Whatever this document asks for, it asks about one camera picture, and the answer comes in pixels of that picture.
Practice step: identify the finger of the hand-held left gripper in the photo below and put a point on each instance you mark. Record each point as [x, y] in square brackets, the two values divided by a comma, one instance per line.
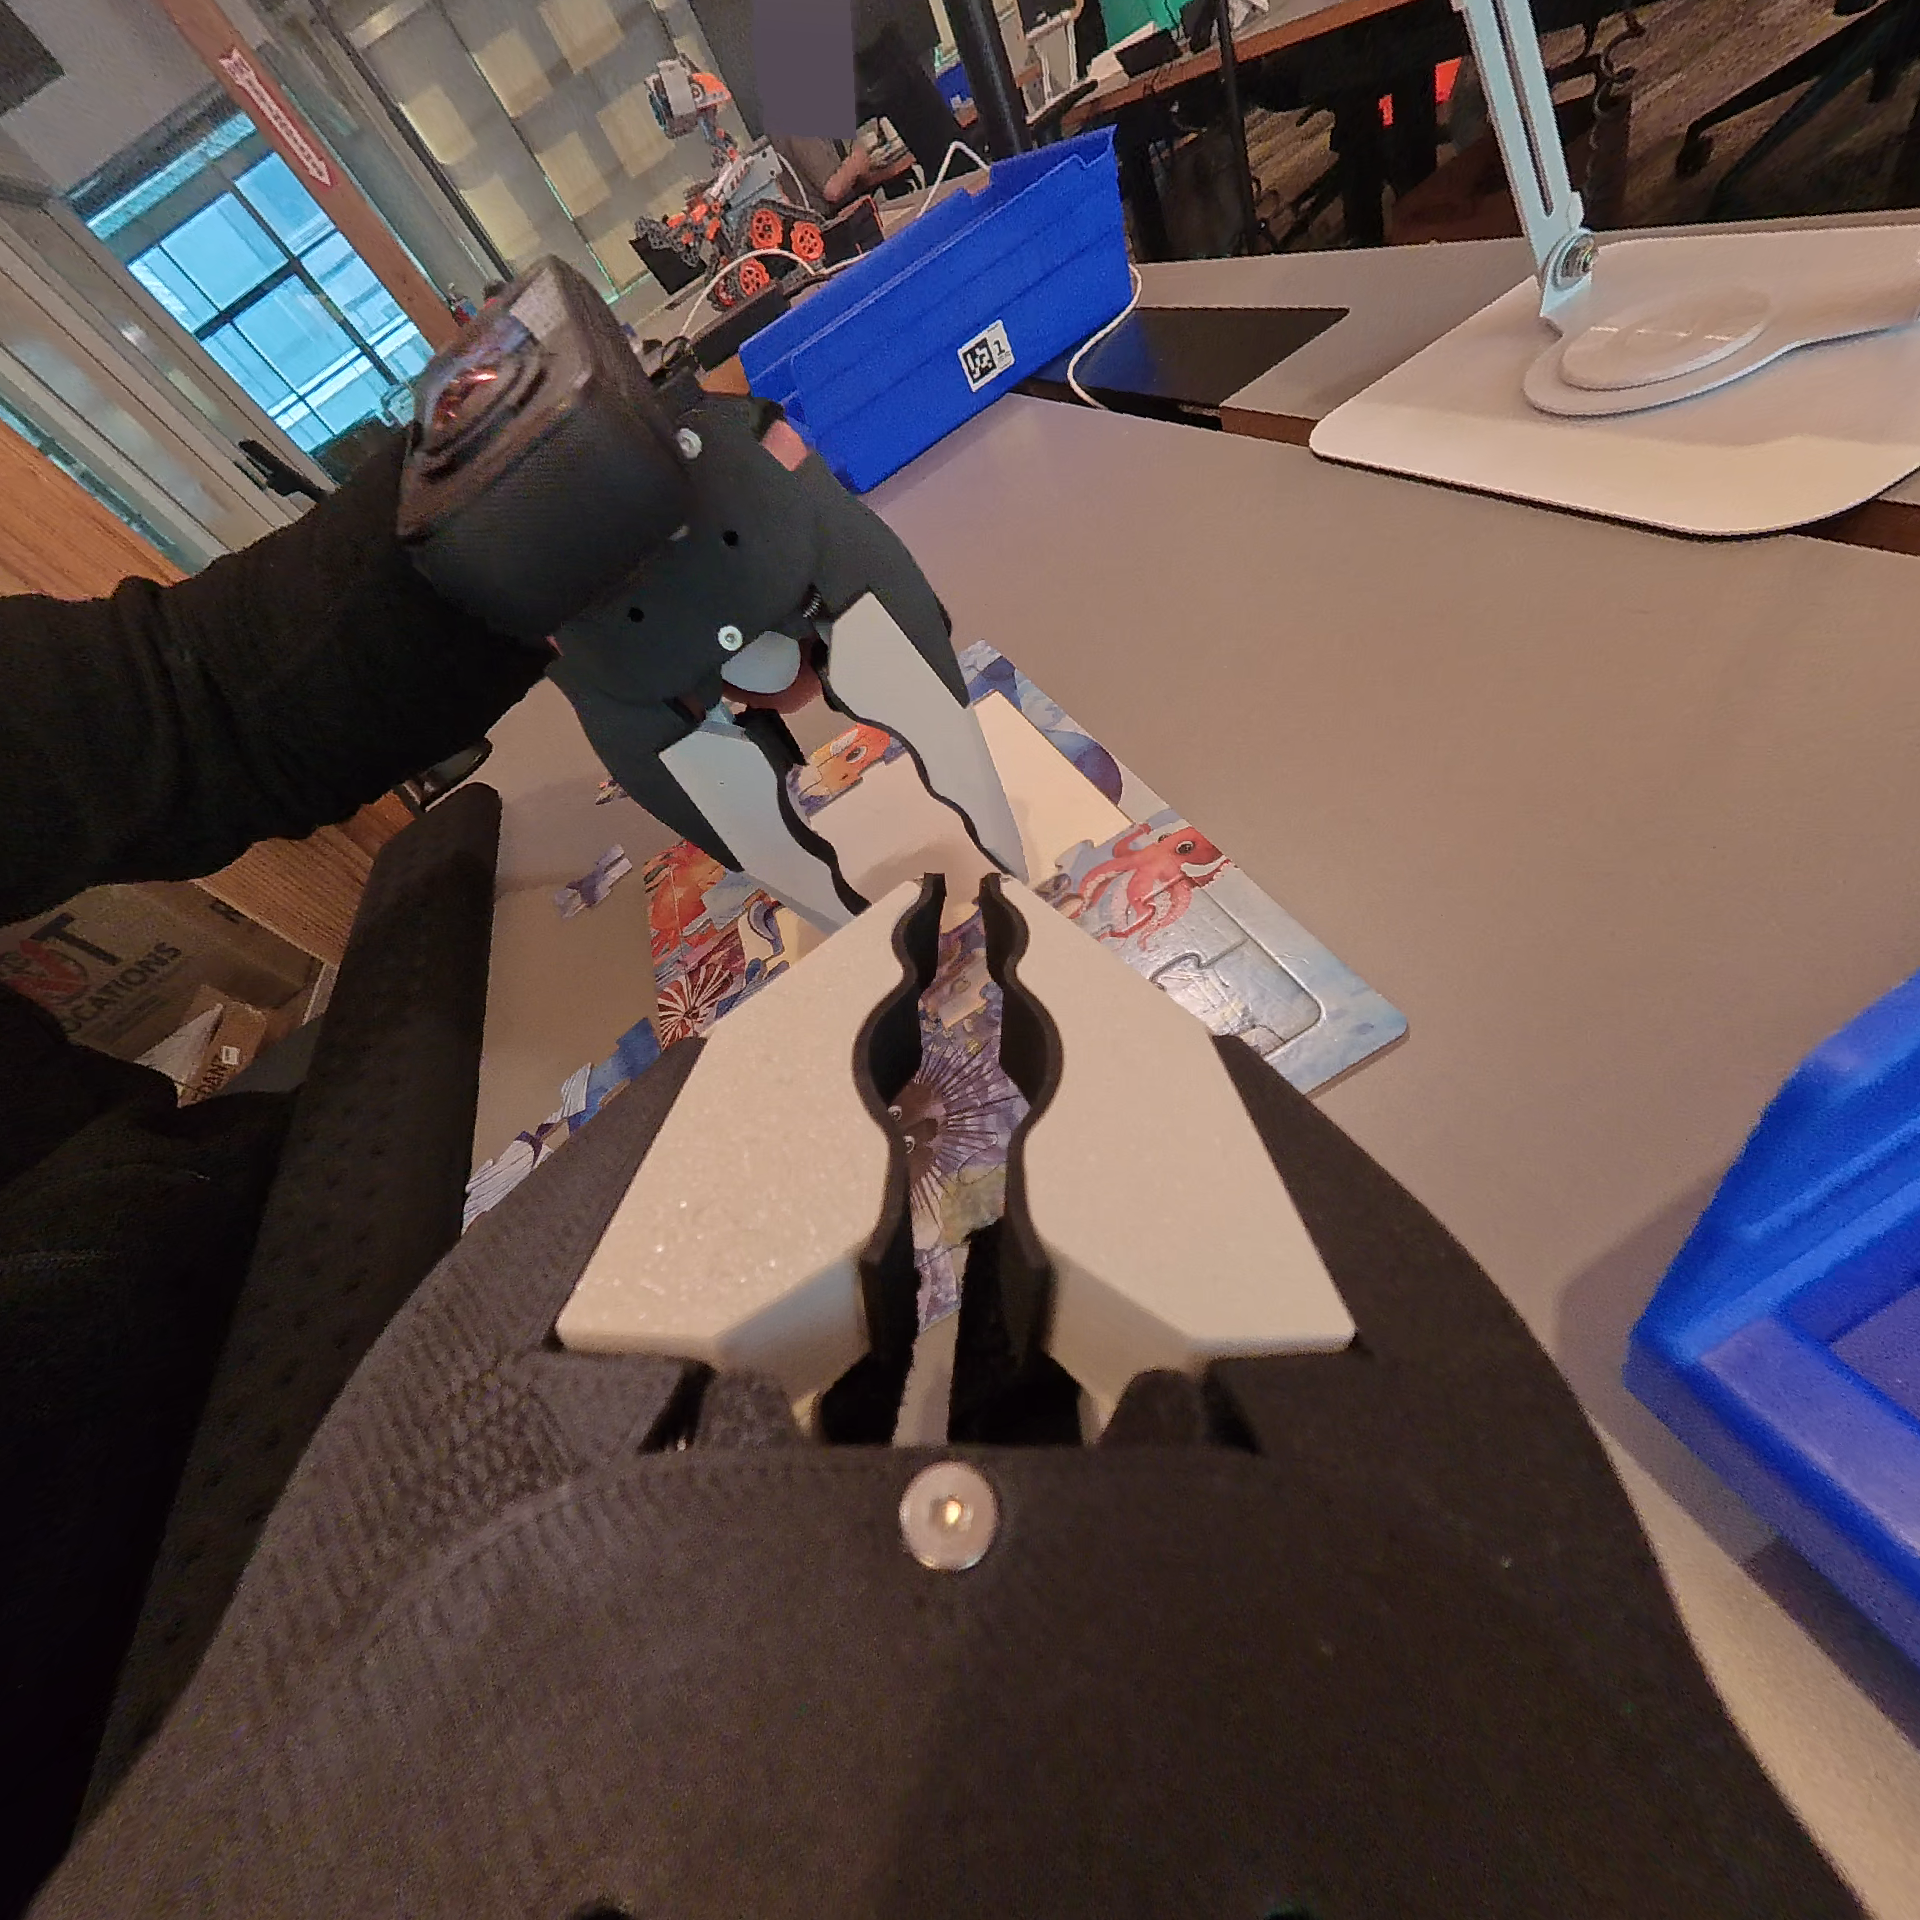
[744, 810]
[916, 705]

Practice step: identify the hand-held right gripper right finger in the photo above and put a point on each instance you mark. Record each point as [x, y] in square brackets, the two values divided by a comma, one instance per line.
[1184, 1185]

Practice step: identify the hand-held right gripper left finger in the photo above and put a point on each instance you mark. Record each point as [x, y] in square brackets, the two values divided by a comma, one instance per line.
[721, 1185]

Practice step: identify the sea animal jigsaw puzzle tray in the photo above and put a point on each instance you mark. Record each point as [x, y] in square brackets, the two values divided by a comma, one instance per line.
[1079, 840]

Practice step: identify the person's left forearm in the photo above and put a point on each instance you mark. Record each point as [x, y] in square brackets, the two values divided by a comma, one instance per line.
[225, 705]

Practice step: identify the person's left hand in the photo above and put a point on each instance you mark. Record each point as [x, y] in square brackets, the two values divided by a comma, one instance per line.
[787, 696]

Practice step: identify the white blue striped puzzle piece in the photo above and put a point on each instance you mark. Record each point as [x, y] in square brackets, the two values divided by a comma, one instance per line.
[511, 1171]

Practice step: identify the orange grey toy robot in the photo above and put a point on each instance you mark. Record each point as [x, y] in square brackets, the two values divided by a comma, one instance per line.
[734, 211]

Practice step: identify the labelled blue plastic bin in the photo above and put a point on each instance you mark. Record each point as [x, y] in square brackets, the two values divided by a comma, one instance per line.
[931, 330]

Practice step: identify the black perforated chair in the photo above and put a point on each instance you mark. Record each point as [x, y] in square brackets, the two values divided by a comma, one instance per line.
[359, 1049]

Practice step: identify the glass window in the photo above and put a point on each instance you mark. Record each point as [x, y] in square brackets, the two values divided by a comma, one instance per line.
[255, 299]

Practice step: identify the red arrow sign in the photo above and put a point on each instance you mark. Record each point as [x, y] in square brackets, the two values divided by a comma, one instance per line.
[278, 113]

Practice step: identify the cardboard box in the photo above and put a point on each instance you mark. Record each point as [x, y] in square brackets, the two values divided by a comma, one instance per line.
[135, 975]

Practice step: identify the large blue plastic bin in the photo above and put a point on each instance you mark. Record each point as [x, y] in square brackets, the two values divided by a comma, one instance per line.
[1787, 1350]

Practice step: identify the green tote bag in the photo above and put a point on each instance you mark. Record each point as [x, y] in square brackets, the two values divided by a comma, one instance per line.
[1142, 14]

